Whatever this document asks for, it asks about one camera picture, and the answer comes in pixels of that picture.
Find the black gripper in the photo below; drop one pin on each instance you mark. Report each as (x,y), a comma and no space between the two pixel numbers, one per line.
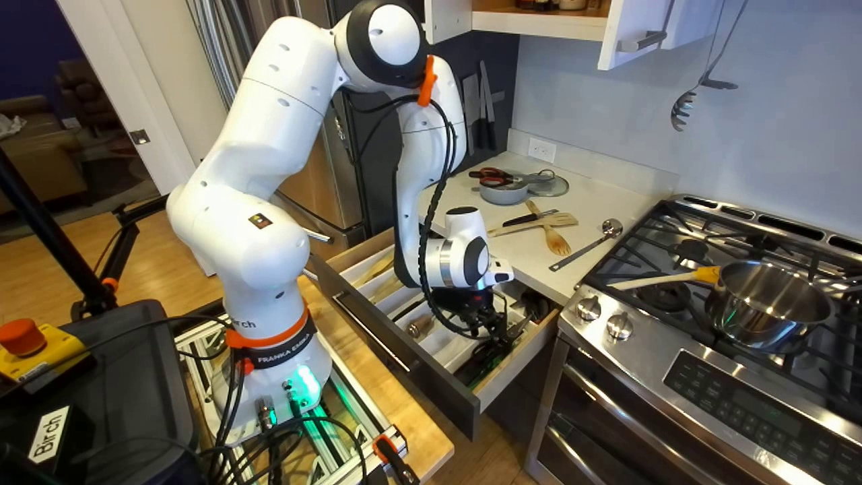
(477,303)

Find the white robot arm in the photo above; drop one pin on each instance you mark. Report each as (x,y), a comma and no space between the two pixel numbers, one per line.
(271,135)

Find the wooden kitchen drawer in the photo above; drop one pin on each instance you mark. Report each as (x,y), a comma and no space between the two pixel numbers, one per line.
(422,377)

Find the white plastic cutlery tray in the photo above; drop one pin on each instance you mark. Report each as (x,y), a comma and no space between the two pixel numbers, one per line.
(395,292)

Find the wooden spatula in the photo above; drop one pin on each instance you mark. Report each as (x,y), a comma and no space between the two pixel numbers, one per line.
(554,238)

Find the wooden table board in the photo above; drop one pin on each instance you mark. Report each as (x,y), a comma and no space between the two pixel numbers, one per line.
(395,393)

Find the grey bowl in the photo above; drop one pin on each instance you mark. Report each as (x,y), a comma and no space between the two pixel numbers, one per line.
(501,193)

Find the red kitchen tool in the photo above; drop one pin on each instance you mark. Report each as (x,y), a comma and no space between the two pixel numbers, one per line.
(489,176)

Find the glass pot lid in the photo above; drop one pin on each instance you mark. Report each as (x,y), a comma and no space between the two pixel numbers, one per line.
(550,183)

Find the stainless steel gas stove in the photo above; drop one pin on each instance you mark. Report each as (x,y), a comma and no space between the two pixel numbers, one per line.
(701,377)

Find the stainless steel pot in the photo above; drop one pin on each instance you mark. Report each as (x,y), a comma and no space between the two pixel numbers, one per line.
(762,306)

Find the hanging black slotted spoon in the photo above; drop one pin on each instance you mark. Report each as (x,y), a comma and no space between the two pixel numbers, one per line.
(687,109)

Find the white cabinet door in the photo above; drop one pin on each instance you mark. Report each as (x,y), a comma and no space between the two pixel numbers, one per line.
(647,31)

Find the black tripod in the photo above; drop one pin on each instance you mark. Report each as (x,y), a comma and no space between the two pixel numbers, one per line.
(54,238)

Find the white printed label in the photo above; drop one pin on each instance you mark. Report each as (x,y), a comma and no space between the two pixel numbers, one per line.
(50,435)

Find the red emergency stop button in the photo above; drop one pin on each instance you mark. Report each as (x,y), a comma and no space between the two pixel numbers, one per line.
(23,341)

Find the brown sofa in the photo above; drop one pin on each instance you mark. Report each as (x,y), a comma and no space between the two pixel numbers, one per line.
(37,152)

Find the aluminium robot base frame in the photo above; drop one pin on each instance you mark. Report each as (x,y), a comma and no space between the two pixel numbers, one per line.
(338,431)

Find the white wall outlet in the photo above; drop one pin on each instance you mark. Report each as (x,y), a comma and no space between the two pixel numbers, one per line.
(542,149)

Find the wall mounted knife set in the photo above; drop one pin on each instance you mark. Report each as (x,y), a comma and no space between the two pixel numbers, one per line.
(482,98)

